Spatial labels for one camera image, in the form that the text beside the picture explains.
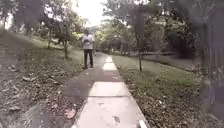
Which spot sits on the pale concrete slab path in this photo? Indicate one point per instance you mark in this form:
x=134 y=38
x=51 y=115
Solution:
x=107 y=110

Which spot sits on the thin tree with dark trunk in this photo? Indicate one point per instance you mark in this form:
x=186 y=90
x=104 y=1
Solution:
x=140 y=40

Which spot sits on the large dark tree trunk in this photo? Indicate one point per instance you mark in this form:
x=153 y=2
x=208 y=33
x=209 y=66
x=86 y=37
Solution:
x=213 y=50

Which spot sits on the dark asphalt strip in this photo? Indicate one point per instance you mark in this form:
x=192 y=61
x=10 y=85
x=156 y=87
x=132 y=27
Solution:
x=78 y=87

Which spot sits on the person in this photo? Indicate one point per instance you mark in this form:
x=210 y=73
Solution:
x=88 y=46

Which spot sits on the wood of trees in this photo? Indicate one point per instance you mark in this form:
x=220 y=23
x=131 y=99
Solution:
x=150 y=33

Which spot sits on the leaf-strewn grass verge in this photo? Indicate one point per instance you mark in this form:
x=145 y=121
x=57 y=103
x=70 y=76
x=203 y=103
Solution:
x=156 y=86

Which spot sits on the small leafy tree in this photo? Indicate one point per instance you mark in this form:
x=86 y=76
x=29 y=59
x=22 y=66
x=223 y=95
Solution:
x=64 y=31

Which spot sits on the leaf-strewn grass slope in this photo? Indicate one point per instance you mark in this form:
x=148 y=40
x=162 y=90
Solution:
x=30 y=73

